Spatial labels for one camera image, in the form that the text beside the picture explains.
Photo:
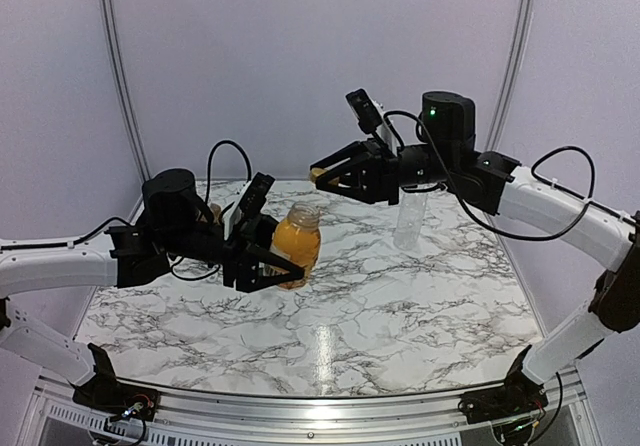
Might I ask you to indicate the tea bottle red label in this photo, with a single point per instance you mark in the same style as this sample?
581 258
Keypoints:
216 211

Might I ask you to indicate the clear water bottle blue cap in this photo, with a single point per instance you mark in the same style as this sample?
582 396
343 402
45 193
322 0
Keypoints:
411 214

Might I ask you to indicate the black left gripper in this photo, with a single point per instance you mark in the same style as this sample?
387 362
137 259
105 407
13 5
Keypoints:
241 256

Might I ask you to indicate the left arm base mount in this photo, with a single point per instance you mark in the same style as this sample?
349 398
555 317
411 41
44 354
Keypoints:
103 391

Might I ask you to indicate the right aluminium frame post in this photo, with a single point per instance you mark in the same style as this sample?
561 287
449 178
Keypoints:
497 125

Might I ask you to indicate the aluminium table front rail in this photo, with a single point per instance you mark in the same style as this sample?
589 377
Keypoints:
189 417

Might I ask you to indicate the yellow juice bottle cap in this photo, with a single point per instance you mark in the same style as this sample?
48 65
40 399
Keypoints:
315 173

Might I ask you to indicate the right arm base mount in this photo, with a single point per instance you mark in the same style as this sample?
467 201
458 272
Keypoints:
505 398

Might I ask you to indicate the aluminium frame post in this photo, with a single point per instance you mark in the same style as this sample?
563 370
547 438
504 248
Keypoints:
497 125
116 61

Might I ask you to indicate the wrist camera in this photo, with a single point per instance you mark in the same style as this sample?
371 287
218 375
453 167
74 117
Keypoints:
251 199
369 116

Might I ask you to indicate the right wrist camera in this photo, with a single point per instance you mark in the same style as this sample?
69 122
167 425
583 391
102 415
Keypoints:
369 116

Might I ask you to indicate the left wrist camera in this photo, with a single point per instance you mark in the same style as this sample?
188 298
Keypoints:
251 199

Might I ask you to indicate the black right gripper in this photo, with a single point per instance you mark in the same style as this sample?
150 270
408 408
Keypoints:
377 172

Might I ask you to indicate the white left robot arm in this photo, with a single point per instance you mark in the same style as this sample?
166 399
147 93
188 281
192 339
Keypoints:
175 223

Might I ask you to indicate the orange object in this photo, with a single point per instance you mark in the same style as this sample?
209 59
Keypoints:
297 238

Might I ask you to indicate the left aluminium frame post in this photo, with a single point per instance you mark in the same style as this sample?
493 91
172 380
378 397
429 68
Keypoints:
116 61

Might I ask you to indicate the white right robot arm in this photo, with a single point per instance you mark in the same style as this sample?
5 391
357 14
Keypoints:
437 149

